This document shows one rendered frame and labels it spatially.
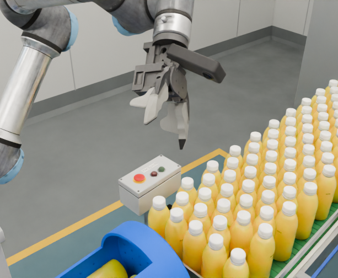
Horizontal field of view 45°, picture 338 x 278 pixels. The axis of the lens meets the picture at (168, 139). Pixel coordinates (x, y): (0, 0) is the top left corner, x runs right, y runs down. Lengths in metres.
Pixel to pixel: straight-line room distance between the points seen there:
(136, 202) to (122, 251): 0.22
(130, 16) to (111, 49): 3.31
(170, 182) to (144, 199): 0.12
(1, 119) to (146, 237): 0.51
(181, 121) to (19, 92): 0.54
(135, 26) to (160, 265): 0.53
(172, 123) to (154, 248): 0.31
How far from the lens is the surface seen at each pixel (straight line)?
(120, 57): 4.28
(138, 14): 0.90
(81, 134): 3.68
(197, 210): 1.23
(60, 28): 1.22
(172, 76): 0.76
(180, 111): 0.79
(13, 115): 1.20
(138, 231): 1.01
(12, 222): 2.95
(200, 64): 0.75
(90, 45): 4.05
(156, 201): 1.26
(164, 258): 0.97
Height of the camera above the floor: 1.96
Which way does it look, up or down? 34 degrees down
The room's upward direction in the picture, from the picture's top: straight up
